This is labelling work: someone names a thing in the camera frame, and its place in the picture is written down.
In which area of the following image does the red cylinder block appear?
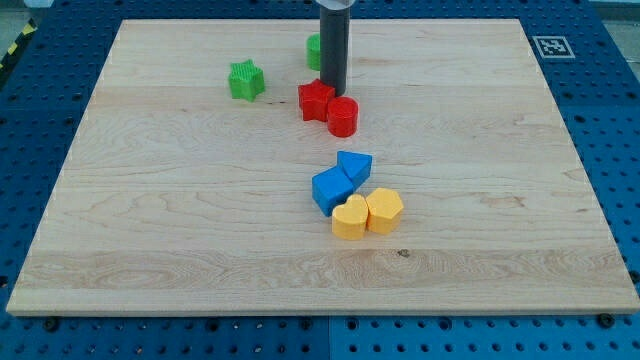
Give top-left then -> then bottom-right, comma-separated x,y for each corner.
327,96 -> 359,138

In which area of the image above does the yellow heart block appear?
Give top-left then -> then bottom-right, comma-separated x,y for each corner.
331,194 -> 369,241

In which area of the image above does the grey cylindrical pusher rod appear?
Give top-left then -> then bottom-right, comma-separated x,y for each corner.
319,5 -> 350,96

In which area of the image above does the green circle block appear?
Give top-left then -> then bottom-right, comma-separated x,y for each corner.
306,33 -> 321,71

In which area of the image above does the green star block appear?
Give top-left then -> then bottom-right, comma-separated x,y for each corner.
228,59 -> 265,102

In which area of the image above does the yellow hexagon block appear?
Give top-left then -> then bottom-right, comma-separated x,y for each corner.
365,188 -> 404,234

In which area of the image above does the blue cube block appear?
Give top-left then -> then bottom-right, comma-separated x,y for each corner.
312,166 -> 355,217

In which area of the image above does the blue triangle block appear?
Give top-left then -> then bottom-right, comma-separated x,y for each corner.
337,151 -> 373,189

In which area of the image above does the red star block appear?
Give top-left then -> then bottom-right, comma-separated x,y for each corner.
298,79 -> 335,122

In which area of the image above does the wooden board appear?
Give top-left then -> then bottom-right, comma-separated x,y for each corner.
7,19 -> 639,317

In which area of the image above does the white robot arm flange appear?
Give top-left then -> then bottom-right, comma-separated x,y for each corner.
316,0 -> 356,11

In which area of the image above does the white fiducial marker tag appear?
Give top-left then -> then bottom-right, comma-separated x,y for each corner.
532,35 -> 575,59

